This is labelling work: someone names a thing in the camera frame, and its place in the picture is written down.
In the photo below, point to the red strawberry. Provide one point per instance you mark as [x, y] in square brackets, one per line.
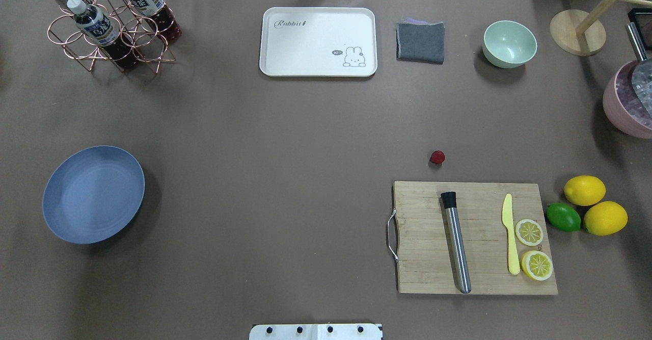
[437, 157]

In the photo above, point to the blue round plate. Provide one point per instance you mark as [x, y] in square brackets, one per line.
[93, 194]

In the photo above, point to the white rabbit tray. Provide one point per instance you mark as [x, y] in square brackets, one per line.
[318, 42]

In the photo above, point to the steel muddler black tip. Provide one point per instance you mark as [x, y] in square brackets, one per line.
[462, 273]

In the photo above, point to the grey folded cloth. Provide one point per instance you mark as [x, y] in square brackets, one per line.
[421, 41]

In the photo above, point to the wooden cutting board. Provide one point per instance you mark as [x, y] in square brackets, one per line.
[425, 264]

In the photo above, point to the light green bowl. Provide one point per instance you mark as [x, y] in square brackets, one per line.
[508, 44]

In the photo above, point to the upper lemon half slice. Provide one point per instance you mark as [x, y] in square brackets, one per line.
[529, 232]

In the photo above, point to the lemon half slice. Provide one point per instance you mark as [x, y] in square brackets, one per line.
[529, 232]
[537, 265]

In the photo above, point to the yellow plastic knife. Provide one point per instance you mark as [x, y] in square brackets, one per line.
[508, 222]

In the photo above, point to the back right drink bottle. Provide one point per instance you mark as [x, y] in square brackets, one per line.
[160, 17]

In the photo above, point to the lower lemon half slice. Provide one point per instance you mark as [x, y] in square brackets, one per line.
[537, 265]

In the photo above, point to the green lime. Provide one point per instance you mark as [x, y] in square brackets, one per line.
[563, 217]

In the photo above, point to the upper whole yellow lemon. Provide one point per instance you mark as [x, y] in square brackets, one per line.
[584, 190]

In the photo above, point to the whole yellow lemon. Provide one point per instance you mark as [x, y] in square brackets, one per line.
[605, 218]
[584, 190]

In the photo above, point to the front drink bottle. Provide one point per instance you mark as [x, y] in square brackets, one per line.
[93, 22]

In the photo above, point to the wooden mug tree stand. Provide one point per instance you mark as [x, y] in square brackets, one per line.
[581, 33]

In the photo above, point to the lower whole yellow lemon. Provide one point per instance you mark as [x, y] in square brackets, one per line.
[605, 218]

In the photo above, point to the pink bowl of ice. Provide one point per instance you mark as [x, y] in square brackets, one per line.
[622, 106]

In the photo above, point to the steel ice scoop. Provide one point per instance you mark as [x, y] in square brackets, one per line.
[641, 77]

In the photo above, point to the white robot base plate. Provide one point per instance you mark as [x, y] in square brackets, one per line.
[317, 331]

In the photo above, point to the copper wire bottle rack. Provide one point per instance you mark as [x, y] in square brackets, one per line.
[125, 33]

